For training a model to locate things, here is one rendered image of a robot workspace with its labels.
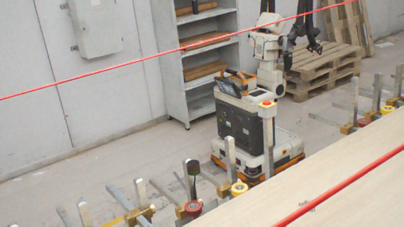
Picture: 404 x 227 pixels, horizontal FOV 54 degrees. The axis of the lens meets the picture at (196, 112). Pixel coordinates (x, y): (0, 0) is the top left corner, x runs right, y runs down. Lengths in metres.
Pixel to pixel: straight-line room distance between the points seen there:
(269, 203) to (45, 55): 2.93
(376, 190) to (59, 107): 3.24
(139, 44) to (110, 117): 0.89
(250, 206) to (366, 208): 0.49
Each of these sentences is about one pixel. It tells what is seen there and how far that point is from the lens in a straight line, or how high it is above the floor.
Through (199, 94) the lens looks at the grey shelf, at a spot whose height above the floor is 0.18.
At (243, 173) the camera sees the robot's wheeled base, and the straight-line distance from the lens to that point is 3.45.
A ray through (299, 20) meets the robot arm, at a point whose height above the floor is 1.33.
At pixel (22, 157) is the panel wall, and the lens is 4.41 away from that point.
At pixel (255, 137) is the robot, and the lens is 3.29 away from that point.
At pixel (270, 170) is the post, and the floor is 0.83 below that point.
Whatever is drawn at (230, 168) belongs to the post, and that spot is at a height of 0.96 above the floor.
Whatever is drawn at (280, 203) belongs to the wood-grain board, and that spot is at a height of 0.90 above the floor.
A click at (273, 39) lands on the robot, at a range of 3.34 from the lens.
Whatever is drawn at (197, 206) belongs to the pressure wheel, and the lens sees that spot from 1.85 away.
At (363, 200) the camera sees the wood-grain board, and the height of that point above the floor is 0.90.
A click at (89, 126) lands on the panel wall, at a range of 4.50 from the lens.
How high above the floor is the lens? 2.02
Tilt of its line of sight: 24 degrees down
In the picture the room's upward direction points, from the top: 7 degrees counter-clockwise
